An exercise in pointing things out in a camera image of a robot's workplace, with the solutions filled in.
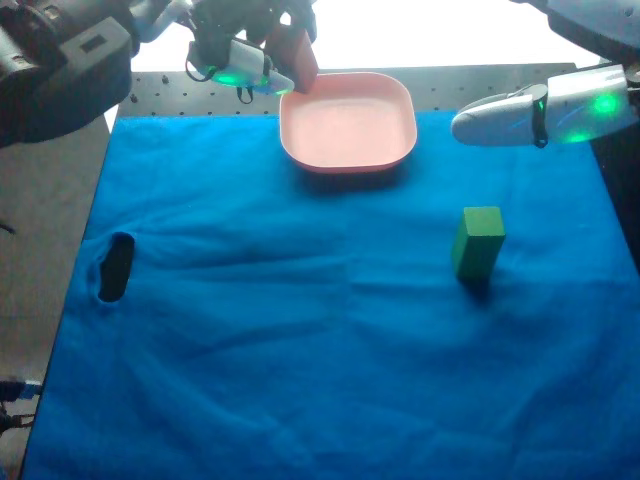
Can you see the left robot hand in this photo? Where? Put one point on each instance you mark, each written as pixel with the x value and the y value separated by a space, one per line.
pixel 240 60

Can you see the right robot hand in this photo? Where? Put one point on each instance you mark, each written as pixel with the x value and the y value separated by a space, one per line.
pixel 575 110

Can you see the red block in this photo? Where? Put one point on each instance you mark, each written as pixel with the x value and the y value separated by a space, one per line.
pixel 305 60

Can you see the green block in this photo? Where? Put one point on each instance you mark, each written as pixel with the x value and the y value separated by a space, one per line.
pixel 477 245

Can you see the pink square plate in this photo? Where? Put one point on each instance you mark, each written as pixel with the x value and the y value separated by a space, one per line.
pixel 345 130

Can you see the blue cloth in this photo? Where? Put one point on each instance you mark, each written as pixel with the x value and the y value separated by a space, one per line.
pixel 300 325

